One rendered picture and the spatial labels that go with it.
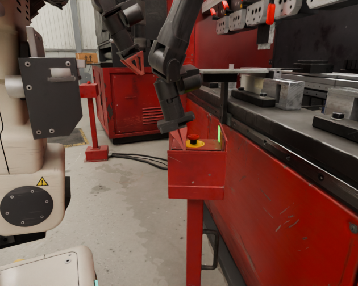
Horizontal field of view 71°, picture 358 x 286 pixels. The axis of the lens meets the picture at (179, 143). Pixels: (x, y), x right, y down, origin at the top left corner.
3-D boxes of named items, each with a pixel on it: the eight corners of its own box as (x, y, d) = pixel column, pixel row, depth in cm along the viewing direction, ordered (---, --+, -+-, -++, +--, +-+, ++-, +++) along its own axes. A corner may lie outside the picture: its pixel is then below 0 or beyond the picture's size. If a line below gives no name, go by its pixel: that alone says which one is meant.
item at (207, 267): (200, 266, 93) (202, 226, 87) (216, 268, 92) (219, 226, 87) (200, 272, 90) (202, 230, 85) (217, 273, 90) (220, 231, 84)
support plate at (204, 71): (192, 71, 109) (192, 68, 109) (248, 70, 114) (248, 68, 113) (203, 73, 92) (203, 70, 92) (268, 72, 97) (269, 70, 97)
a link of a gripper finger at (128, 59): (146, 69, 92) (134, 45, 88) (153, 70, 86) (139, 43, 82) (131, 78, 91) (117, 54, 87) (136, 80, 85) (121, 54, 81)
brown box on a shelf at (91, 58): (74, 64, 290) (73, 53, 286) (97, 63, 300) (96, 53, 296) (75, 64, 264) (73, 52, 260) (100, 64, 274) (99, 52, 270)
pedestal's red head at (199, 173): (173, 169, 90) (173, 121, 85) (217, 171, 89) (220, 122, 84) (167, 199, 71) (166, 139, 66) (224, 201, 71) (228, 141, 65)
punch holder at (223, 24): (215, 34, 145) (217, 3, 140) (229, 34, 147) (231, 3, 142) (224, 32, 131) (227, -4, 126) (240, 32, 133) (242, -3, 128)
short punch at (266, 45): (255, 49, 107) (258, 25, 104) (259, 49, 107) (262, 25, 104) (267, 48, 98) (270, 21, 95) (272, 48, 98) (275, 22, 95)
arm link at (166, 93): (148, 80, 66) (157, 78, 61) (170, 74, 69) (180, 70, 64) (156, 105, 68) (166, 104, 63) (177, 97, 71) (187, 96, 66)
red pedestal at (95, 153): (86, 155, 282) (76, 80, 255) (109, 154, 286) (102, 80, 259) (83, 162, 263) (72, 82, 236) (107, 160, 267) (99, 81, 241)
